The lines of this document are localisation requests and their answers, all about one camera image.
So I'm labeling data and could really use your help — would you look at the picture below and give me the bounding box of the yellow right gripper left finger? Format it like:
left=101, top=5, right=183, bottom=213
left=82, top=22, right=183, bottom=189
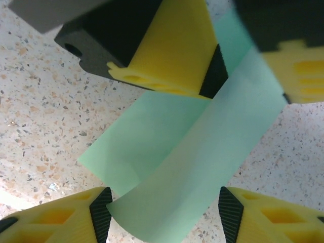
left=0, top=186, right=113, bottom=243

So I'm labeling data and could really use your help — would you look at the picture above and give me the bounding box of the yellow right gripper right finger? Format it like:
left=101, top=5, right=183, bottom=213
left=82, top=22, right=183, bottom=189
left=217, top=186, right=324, bottom=243

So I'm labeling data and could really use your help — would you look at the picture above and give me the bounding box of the light green paper sheet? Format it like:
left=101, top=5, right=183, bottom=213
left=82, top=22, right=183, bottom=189
left=77, top=10, right=286, bottom=243

